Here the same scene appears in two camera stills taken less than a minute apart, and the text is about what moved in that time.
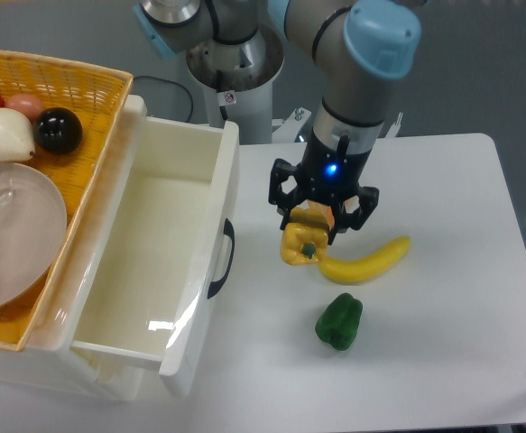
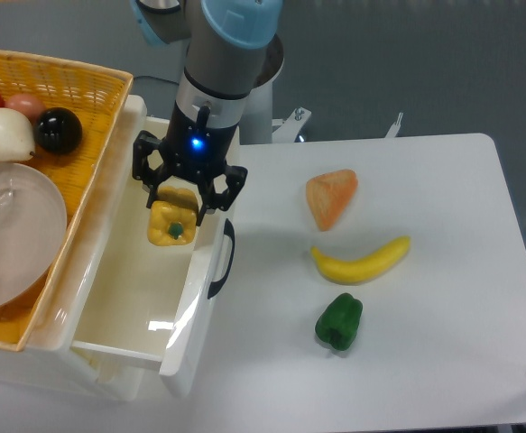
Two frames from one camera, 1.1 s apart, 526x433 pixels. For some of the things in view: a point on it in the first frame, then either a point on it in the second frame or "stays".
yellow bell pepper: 304,238 to 171,219
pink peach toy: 30,105 stays
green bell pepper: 338,323 stays
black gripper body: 327,174 to 195,146
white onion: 4,134 stays
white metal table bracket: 395,126 stays
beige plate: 20,224 stays
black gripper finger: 281,170 to 143,142
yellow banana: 347,272 stays
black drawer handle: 230,233 stays
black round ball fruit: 57,131 stays
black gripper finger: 368,198 to 235,178
